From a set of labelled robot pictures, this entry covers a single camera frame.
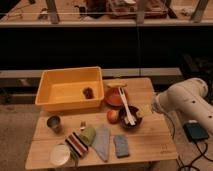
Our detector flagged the black box on floor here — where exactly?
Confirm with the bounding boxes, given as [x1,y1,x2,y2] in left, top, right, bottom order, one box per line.
[183,123,209,142]

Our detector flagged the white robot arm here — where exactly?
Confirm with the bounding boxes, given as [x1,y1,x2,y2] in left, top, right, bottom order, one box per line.
[151,78,213,135]

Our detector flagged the dark brown bowl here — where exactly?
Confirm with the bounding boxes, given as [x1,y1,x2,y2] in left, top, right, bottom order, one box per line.
[119,106,143,130]

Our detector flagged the blue sponge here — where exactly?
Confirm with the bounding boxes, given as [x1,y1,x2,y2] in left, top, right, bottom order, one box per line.
[113,135,129,158]

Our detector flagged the white round lid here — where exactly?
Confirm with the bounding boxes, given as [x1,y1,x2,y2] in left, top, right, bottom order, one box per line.
[50,144,70,166]

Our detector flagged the yellow plastic bin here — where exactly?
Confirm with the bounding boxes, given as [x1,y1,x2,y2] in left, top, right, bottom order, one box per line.
[35,66,104,112]

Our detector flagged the striped cloth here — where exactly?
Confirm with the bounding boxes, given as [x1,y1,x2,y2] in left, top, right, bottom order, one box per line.
[65,132,88,158]

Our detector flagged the white plastic spatula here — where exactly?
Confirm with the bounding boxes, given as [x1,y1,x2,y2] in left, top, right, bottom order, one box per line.
[118,87,135,125]

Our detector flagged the green cup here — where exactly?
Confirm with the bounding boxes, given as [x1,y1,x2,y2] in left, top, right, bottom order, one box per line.
[79,126,96,146]

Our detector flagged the red orange apple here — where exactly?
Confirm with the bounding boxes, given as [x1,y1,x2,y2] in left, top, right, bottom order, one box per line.
[107,110,119,124]

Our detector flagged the small metal cup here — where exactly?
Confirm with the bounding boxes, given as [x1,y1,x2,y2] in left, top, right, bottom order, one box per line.
[47,116,62,133]

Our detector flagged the orange red plate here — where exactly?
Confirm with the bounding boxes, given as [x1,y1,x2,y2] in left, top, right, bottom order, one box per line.
[105,88,123,107]

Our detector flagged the grey blue cloth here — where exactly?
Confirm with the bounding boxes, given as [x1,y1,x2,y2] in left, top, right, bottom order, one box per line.
[92,125,110,162]

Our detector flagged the black cable on floor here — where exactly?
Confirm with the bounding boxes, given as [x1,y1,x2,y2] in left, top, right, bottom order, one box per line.
[175,139,213,171]

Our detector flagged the small brown object in bin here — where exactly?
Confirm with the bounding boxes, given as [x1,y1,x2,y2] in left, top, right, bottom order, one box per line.
[83,87,94,99]

